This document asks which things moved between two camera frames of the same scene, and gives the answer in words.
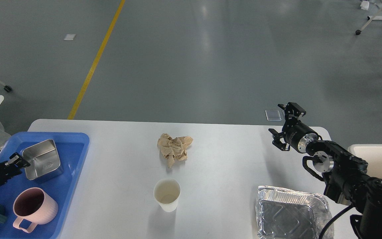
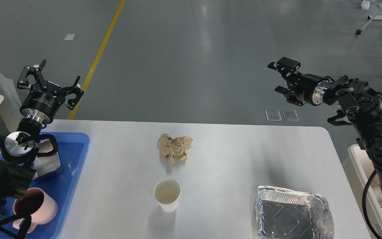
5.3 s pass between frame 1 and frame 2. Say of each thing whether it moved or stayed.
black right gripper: moved
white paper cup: stayed
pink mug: stayed
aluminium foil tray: stayed
